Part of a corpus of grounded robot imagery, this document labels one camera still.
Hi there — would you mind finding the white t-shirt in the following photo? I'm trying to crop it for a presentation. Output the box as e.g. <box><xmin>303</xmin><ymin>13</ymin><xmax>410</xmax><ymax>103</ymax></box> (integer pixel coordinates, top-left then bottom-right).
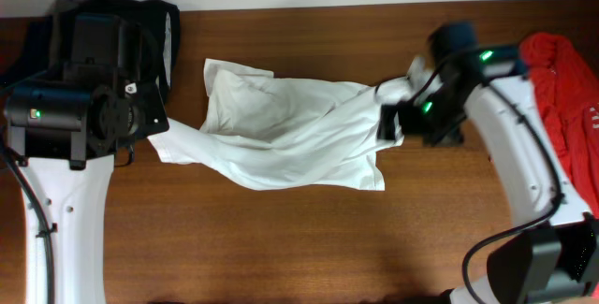
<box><xmin>149</xmin><ymin>59</ymin><xmax>412</xmax><ymax>191</ymax></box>

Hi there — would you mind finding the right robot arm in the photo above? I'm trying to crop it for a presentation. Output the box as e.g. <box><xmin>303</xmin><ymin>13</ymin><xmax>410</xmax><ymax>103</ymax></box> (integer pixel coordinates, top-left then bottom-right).
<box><xmin>374</xmin><ymin>22</ymin><xmax>598</xmax><ymax>303</ymax></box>

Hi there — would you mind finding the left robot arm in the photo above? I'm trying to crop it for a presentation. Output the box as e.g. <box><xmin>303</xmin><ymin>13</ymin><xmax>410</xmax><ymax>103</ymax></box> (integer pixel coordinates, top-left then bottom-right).
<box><xmin>1</xmin><ymin>13</ymin><xmax>174</xmax><ymax>303</ymax></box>

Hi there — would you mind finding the black folded garment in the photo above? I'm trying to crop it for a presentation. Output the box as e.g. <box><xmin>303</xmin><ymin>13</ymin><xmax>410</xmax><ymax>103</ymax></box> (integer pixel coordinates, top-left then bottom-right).
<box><xmin>49</xmin><ymin>0</ymin><xmax>182</xmax><ymax>102</ymax></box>

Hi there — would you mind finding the red hooded garment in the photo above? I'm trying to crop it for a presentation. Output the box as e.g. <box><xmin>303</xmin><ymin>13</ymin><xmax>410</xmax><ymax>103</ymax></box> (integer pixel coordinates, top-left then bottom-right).
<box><xmin>519</xmin><ymin>33</ymin><xmax>598</xmax><ymax>215</ymax></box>

